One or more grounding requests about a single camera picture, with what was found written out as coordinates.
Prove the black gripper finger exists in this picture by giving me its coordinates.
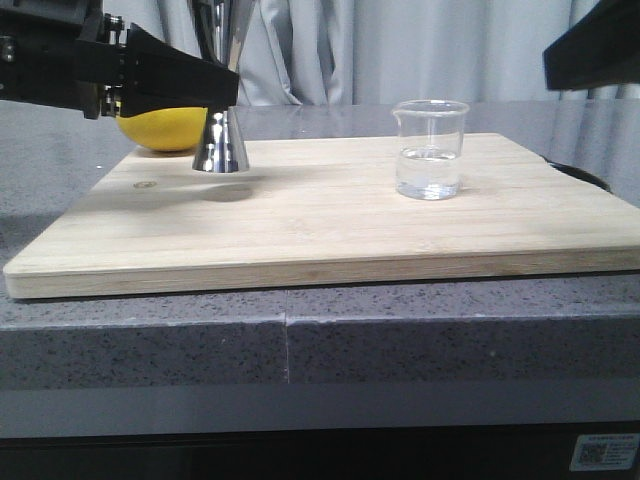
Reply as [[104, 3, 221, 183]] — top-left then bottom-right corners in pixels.
[[543, 0, 639, 91]]

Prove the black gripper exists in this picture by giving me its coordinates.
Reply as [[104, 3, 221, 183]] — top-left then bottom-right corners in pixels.
[[1, 1, 239, 119]]

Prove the steel double jigger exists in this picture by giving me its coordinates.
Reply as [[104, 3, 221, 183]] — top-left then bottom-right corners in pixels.
[[188, 1, 256, 174]]

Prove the clear glass beaker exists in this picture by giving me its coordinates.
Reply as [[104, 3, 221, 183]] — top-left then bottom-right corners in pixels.
[[392, 99, 470, 201]]

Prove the yellow lemon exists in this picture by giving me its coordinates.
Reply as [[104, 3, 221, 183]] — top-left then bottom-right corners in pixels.
[[116, 107, 207, 152]]

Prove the grey curtain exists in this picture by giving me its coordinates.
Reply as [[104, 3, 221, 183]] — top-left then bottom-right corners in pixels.
[[102, 0, 640, 107]]

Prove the wooden cutting board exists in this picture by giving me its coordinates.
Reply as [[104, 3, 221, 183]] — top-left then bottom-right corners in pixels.
[[4, 133, 639, 299]]

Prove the white QR code sticker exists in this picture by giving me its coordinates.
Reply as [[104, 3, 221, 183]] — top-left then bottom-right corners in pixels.
[[569, 433, 639, 472]]

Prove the black cutting board handle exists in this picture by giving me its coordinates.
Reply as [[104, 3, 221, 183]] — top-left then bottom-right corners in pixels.
[[542, 156, 611, 193]]

